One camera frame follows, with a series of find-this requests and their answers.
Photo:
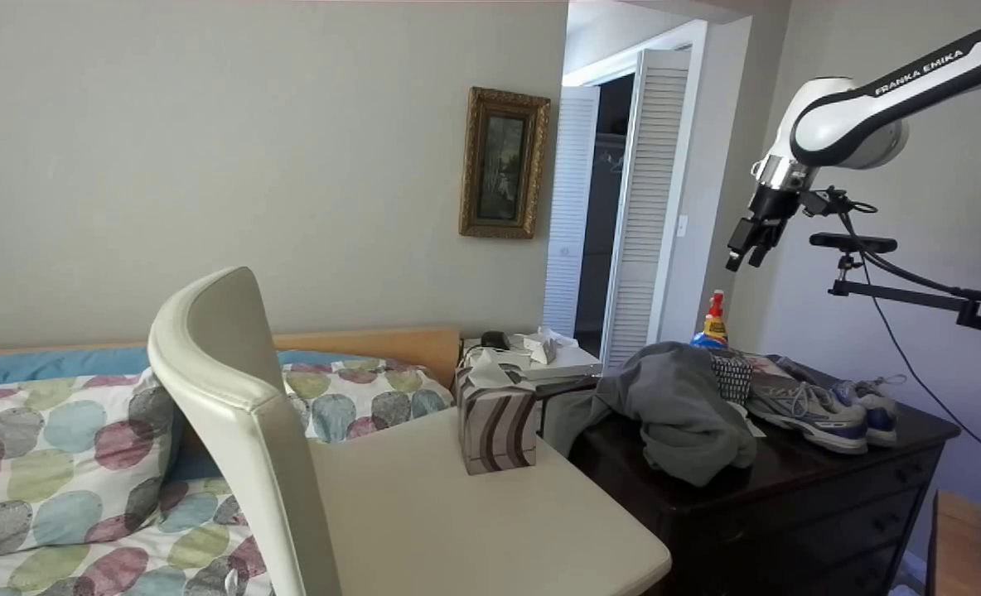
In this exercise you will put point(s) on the gold framed picture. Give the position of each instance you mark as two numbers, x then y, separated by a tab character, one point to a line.
505	164

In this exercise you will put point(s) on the small black item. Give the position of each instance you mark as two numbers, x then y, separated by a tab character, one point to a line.
496	339

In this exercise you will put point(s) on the blue pillow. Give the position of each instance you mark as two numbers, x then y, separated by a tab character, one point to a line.
329	360
47	367

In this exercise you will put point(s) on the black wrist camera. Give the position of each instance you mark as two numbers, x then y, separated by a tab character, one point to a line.
838	203

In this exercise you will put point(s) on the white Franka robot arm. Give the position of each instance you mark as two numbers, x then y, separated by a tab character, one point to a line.
899	93

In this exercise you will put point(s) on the white chair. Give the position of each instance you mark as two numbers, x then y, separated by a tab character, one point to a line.
425	517

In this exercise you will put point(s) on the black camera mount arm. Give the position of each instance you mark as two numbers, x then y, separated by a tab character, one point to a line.
910	296

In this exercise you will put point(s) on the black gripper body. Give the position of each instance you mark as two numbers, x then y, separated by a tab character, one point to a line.
765	218

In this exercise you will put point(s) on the floral bedspread bed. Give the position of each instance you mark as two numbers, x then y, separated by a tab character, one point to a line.
61	499

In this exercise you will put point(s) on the dark wooden dresser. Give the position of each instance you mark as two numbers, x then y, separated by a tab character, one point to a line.
810	517

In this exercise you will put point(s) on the circle patterned pillow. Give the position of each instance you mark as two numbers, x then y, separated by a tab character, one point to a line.
369	398

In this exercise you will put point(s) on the white louvered door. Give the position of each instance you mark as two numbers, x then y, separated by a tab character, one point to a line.
643	211

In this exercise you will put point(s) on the blue spray bottle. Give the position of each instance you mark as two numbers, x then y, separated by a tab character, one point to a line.
715	323

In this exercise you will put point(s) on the grey clothing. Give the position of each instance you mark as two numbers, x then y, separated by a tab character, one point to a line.
678	414

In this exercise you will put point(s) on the wooden table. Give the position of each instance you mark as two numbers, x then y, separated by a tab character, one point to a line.
959	549

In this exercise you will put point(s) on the wooden headboard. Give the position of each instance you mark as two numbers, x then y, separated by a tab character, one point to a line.
402	345

